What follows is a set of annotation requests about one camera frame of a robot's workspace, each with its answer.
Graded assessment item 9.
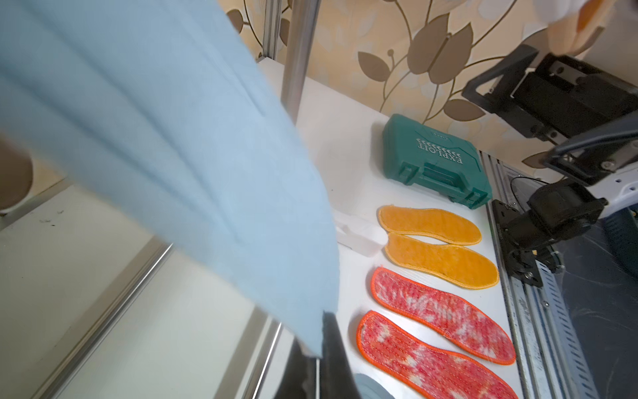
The red patterned insole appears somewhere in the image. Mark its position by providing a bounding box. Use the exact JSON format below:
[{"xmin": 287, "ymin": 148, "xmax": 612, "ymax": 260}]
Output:
[
  {"xmin": 370, "ymin": 267, "xmax": 517, "ymax": 365},
  {"xmin": 356, "ymin": 311, "xmax": 517, "ymax": 398}
]

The metal clothes rack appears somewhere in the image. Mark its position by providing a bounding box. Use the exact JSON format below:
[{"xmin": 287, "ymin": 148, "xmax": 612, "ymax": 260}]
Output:
[{"xmin": 29, "ymin": 0, "xmax": 390, "ymax": 399}]

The grey blue insole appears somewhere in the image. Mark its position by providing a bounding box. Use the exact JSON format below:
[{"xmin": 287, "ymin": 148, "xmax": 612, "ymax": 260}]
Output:
[
  {"xmin": 0, "ymin": 0, "xmax": 341, "ymax": 357},
  {"xmin": 353, "ymin": 373, "xmax": 394, "ymax": 399}
]

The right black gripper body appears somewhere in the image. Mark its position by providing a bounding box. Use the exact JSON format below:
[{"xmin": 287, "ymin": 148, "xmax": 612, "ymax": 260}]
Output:
[{"xmin": 513, "ymin": 54, "xmax": 637, "ymax": 144}]

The beige clothes peg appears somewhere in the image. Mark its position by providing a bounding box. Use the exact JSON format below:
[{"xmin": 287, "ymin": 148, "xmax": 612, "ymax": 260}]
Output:
[{"xmin": 545, "ymin": 0, "xmax": 616, "ymax": 56}]

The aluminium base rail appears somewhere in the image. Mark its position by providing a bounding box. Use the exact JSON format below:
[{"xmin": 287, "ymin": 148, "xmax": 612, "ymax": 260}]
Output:
[{"xmin": 480, "ymin": 149, "xmax": 601, "ymax": 399}]

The yellow fuzzy insole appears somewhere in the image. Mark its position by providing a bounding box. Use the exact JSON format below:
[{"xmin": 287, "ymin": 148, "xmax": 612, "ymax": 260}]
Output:
[
  {"xmin": 377, "ymin": 205, "xmax": 483, "ymax": 245},
  {"xmin": 384, "ymin": 233, "xmax": 499, "ymax": 290}
]

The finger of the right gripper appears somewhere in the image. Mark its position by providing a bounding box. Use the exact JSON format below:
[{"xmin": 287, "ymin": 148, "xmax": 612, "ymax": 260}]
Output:
[
  {"xmin": 461, "ymin": 45, "xmax": 539, "ymax": 138},
  {"xmin": 543, "ymin": 111, "xmax": 637, "ymax": 186}
]

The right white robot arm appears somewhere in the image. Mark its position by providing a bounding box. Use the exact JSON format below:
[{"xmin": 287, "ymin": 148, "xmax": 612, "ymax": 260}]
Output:
[{"xmin": 462, "ymin": 44, "xmax": 637, "ymax": 286}]

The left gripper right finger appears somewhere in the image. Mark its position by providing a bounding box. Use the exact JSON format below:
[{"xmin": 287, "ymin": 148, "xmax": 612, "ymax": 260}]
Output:
[{"xmin": 319, "ymin": 313, "xmax": 361, "ymax": 399}]

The green plastic tool case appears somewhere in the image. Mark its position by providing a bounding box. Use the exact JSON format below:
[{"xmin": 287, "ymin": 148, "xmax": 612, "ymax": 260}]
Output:
[{"xmin": 382, "ymin": 114, "xmax": 493, "ymax": 209}]

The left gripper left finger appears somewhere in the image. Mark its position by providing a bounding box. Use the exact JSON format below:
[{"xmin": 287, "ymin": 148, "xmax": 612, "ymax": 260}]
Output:
[{"xmin": 274, "ymin": 339, "xmax": 318, "ymax": 399}]

